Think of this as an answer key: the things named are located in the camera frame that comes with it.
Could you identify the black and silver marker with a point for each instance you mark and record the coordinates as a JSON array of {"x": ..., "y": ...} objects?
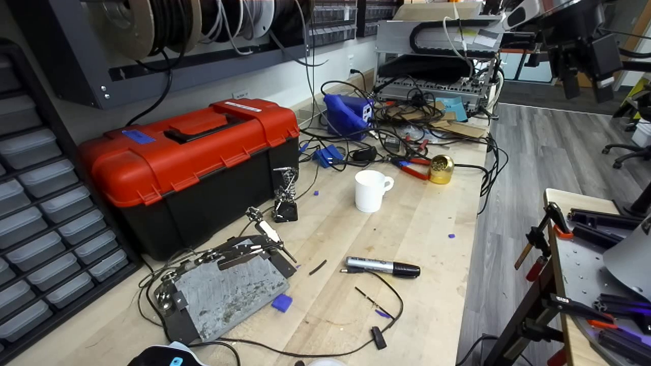
[{"x": 374, "y": 264}]

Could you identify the white mug cup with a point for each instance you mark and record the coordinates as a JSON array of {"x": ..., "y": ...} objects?
[{"x": 372, "y": 188}]

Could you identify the helping hands clip stand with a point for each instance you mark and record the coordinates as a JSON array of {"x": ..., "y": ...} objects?
[{"x": 286, "y": 206}]

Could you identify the blue hot air gun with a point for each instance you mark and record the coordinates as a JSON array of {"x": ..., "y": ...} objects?
[{"x": 346, "y": 117}]

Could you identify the small blue plastic block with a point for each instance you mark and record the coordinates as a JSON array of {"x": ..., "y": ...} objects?
[{"x": 282, "y": 303}]

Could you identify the red and black toolbox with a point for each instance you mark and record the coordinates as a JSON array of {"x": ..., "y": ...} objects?
[{"x": 174, "y": 183}]

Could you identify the grey parts drawer cabinet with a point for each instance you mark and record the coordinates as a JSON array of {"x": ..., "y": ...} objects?
[{"x": 60, "y": 248}]

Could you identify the small wooden side table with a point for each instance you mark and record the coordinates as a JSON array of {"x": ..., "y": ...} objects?
[{"x": 573, "y": 297}]

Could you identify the red handled pliers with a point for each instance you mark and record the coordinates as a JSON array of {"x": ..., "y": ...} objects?
[{"x": 416, "y": 167}]

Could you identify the wire spool rack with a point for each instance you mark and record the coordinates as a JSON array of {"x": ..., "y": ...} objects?
[{"x": 109, "y": 53}]

